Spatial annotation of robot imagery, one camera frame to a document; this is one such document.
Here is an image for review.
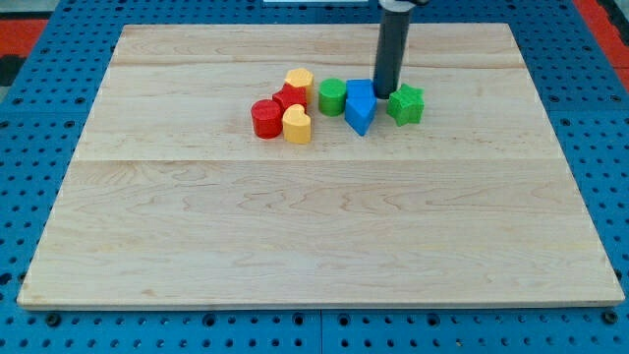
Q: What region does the yellow hexagon block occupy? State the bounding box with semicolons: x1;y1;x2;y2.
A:
284;68;315;103

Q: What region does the yellow heart block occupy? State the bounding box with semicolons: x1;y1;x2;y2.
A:
282;104;312;145

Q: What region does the red cylinder block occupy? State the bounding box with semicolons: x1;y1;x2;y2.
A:
251;99;283;139

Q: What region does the blue triangular prism block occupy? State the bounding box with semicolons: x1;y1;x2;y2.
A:
345;97;377;136

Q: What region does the red star block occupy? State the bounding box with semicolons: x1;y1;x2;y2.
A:
272;84;308;112

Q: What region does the green cylinder block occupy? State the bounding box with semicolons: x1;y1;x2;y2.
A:
318;78;347;117

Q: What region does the blue cube block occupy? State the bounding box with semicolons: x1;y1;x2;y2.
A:
346;79;376;100

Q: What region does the green star block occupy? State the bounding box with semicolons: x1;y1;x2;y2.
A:
386;84;425;127

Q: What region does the light wooden board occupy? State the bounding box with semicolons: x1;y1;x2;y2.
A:
18;24;624;311

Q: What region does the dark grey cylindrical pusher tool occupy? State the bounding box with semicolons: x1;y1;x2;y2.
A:
373;0;415;99

